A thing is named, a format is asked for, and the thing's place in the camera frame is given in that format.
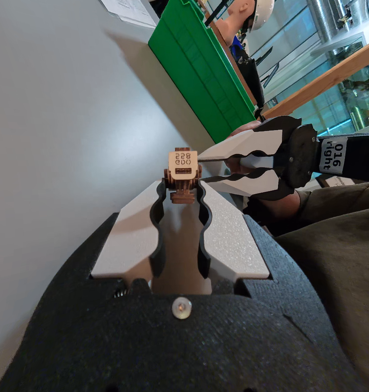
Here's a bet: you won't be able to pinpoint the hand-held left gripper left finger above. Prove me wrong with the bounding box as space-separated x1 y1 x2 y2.
91 178 167 288

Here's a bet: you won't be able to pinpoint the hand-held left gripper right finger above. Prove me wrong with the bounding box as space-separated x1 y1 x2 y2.
198 181 271 285

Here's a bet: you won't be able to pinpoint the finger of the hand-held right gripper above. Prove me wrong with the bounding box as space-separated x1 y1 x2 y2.
198 129 284 162
200 168 281 198

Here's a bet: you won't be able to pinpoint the layered wooden puzzle model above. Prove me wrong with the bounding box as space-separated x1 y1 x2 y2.
164 149 202 205

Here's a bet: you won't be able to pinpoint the grey desk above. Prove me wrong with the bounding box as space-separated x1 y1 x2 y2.
0 0 245 392

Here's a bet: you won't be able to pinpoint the person's right hand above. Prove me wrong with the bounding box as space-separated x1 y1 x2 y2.
225 120 262 176

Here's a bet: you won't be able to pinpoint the black bag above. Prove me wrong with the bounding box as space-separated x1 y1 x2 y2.
236 56 265 120

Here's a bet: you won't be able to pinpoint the long wooden-edged table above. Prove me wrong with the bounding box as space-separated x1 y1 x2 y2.
203 12 258 105

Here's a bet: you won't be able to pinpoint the wooden beam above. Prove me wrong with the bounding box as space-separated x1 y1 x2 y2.
262 37 369 120

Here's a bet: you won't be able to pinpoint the green plastic bin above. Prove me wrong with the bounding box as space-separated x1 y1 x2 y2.
148 0 257 144

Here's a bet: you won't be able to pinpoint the person's olive clothing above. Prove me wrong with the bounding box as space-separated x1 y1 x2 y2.
275 182 369 392

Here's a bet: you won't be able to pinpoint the mannequin head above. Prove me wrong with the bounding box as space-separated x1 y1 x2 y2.
223 0 255 42

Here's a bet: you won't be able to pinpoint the white hard hat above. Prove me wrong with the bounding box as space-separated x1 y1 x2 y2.
249 0 276 33

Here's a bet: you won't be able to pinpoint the silver ventilation ducts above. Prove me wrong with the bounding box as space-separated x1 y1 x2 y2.
307 0 357 42

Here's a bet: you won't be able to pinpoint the clear sleeved paper sheet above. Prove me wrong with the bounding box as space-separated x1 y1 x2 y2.
99 0 159 29

